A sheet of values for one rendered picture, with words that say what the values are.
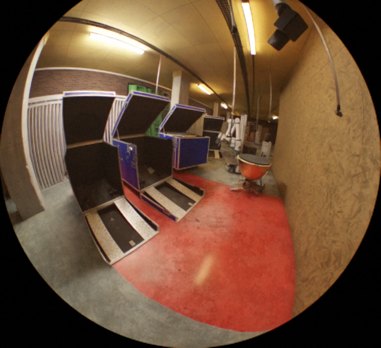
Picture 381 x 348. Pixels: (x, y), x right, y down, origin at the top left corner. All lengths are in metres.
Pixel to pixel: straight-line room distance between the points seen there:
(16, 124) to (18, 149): 0.37
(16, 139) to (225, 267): 3.29
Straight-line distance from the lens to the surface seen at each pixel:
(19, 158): 2.57
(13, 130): 2.58
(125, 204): 1.88
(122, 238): 1.62
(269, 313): 1.57
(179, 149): 2.73
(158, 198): 1.97
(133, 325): 1.38
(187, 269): 1.38
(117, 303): 1.41
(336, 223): 1.46
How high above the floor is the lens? 1.31
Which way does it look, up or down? 17 degrees down
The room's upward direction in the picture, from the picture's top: 5 degrees clockwise
